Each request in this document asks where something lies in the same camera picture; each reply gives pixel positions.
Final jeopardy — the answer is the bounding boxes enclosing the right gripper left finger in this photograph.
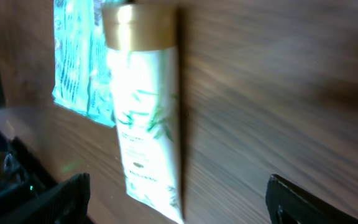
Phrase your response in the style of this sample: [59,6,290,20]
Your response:
[0,173,91,224]

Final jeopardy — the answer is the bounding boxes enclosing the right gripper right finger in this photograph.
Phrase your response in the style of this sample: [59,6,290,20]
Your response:
[265,174,358,224]

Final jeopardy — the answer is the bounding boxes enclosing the teal snack packet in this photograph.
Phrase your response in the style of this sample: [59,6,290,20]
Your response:
[52,0,115,128]

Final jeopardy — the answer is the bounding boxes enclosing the white tube with gold cap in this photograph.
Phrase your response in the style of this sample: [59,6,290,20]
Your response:
[102,3,183,223]

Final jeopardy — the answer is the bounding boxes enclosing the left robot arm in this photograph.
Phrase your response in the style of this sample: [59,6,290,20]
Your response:
[0,132,57,217]

